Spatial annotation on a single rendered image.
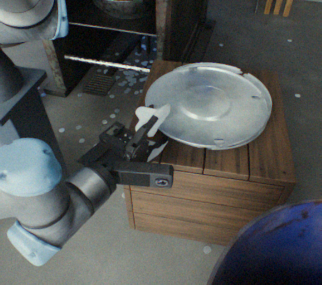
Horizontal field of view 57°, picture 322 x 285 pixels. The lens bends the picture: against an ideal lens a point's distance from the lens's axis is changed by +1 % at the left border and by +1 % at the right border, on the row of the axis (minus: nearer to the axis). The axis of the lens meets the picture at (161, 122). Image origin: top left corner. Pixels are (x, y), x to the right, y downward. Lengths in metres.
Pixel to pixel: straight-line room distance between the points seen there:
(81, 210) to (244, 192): 0.36
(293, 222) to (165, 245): 0.49
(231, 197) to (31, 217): 0.44
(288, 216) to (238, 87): 0.38
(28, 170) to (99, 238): 0.60
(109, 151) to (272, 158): 0.35
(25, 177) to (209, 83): 0.53
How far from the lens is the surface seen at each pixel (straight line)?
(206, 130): 0.65
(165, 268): 0.90
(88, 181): 0.50
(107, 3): 1.24
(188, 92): 0.73
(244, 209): 0.75
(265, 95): 0.78
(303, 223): 0.54
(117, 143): 0.55
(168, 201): 0.76
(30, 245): 0.47
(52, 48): 1.30
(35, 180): 0.39
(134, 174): 0.53
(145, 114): 0.59
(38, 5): 0.56
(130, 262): 0.91
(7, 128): 0.72
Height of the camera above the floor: 0.85
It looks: 44 degrees down
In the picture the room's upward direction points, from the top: straight up
